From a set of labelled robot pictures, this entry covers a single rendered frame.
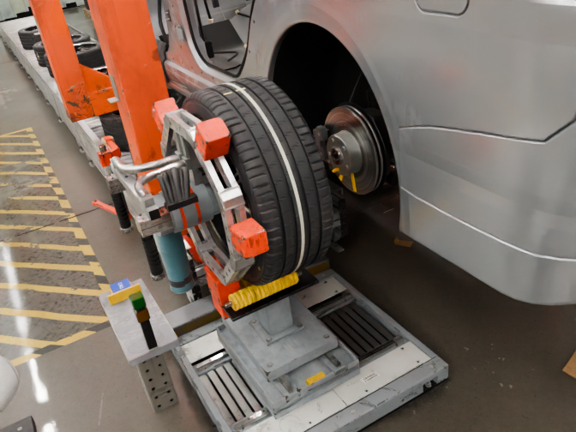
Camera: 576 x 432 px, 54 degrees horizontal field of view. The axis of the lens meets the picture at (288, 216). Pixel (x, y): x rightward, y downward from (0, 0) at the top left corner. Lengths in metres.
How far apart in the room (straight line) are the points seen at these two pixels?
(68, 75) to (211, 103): 2.42
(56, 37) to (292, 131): 2.57
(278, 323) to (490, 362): 0.84
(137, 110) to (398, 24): 1.02
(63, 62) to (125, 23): 1.98
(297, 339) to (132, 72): 1.12
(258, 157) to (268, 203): 0.13
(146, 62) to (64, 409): 1.40
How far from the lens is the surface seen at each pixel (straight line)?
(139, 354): 1.92
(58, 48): 3.98
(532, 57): 1.20
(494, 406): 2.24
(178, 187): 1.56
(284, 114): 1.65
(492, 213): 1.39
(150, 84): 2.09
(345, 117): 1.96
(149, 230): 1.58
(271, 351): 2.12
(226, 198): 1.55
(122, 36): 2.04
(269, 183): 1.55
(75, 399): 2.56
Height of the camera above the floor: 1.66
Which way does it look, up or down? 30 degrees down
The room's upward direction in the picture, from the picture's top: 8 degrees counter-clockwise
